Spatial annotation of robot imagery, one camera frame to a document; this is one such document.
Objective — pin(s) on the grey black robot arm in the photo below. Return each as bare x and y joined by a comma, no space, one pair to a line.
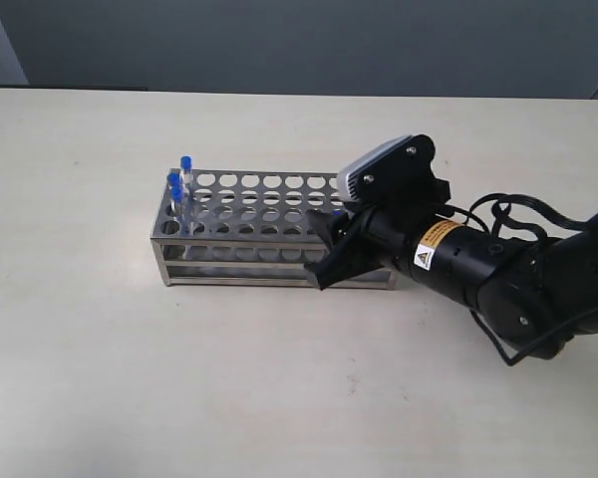
566,272

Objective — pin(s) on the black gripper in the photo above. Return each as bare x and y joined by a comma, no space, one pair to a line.
404,221

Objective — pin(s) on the stainless steel tube rack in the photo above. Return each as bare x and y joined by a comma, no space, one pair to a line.
249,229

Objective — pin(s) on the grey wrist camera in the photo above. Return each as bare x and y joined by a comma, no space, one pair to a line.
348,178

